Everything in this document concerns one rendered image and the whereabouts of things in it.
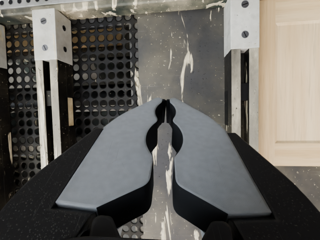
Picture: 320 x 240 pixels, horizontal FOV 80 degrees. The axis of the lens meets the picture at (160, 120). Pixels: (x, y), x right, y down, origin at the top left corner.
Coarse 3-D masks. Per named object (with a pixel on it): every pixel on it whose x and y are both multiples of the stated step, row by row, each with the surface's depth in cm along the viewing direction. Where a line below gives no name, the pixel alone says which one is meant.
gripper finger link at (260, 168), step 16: (240, 144) 8; (256, 160) 7; (256, 176) 7; (272, 176) 7; (272, 192) 6; (288, 192) 6; (272, 208) 6; (288, 208) 6; (304, 208) 6; (240, 224) 5; (256, 224) 5; (272, 224) 5; (288, 224) 5; (304, 224) 5
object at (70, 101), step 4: (68, 100) 53; (72, 100) 55; (68, 104) 53; (72, 104) 55; (68, 108) 53; (72, 108) 55; (68, 112) 53; (72, 112) 55; (72, 116) 55; (72, 120) 55; (72, 124) 55
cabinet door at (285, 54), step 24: (264, 0) 47; (288, 0) 46; (312, 0) 45; (264, 24) 47; (288, 24) 46; (312, 24) 46; (264, 48) 47; (288, 48) 47; (312, 48) 46; (264, 72) 47; (288, 72) 47; (312, 72) 46; (264, 96) 48; (288, 96) 47; (312, 96) 47; (264, 120) 48; (288, 120) 48; (312, 120) 47; (264, 144) 48; (288, 144) 48; (312, 144) 47
